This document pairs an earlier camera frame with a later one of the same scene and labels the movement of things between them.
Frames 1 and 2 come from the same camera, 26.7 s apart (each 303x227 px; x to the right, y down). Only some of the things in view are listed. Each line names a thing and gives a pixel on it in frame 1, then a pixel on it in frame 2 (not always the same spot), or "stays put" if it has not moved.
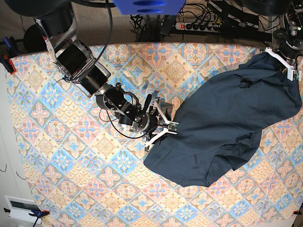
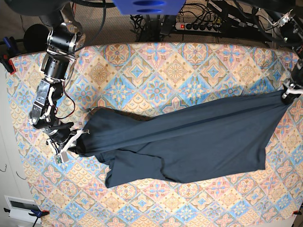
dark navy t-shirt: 222,126 to 230,136
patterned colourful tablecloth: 79,168 stays put
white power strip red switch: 199,27 stays put
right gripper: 289,53 to 297,75
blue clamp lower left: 36,213 stays put
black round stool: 33,39 stays put
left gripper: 144,123 to 59,133
